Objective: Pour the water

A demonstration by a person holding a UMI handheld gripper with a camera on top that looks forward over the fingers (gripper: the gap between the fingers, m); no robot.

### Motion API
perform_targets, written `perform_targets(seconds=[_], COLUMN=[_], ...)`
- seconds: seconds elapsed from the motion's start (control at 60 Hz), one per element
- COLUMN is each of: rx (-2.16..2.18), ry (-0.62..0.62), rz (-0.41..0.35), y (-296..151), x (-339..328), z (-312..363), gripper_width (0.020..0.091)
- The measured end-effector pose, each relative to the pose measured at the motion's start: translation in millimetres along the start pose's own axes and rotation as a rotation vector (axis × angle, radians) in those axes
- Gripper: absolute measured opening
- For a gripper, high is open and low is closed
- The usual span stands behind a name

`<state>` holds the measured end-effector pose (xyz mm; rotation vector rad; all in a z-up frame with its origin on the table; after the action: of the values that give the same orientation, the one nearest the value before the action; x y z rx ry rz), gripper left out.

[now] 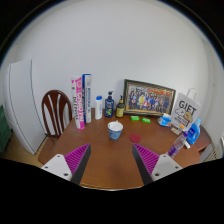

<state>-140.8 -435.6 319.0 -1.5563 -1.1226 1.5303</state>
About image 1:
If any amber pump bottle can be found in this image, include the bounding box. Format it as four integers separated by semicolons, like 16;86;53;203
115;95;126;118

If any blue tissue pack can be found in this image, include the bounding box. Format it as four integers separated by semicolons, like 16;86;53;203
157;113;173;128

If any flat round red coaster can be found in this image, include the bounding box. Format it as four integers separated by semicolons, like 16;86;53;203
128;133;142;144

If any dark blue pump bottle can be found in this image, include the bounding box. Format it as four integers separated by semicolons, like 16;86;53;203
104;90;115;118

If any blue detergent bottle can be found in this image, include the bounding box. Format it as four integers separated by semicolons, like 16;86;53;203
185;117;202;145

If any white radiator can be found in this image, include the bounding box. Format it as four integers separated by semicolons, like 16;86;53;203
199;143;223;163

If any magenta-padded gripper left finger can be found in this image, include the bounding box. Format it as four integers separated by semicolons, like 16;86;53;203
40;142;92;186

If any white paper gift bag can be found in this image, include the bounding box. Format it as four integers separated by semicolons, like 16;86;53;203
170;87;202;133

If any dark wooden chair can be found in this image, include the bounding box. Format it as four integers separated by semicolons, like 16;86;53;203
37;89;74;165

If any clear purple-capped water bottle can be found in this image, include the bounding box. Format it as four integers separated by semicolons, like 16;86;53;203
166;131;188;159

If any small brown box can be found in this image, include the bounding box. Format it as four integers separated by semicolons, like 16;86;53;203
170;125;183;136

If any pink shuttlecock tube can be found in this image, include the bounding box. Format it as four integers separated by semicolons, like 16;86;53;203
70;75;86;131

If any white bottle with blue cap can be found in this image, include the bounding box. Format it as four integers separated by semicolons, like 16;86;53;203
94;95;104;120

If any green crate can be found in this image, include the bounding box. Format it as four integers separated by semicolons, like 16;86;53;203
0;105;13;154

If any blue patterned mug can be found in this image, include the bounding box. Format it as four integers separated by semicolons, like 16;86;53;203
107;120;124;142

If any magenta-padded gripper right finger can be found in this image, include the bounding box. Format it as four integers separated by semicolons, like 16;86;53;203
131;143;184;186

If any white green-striped shuttlecock tube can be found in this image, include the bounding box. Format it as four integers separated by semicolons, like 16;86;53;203
81;73;93;124

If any framed group photo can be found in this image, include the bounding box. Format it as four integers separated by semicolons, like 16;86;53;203
122;78;177;118

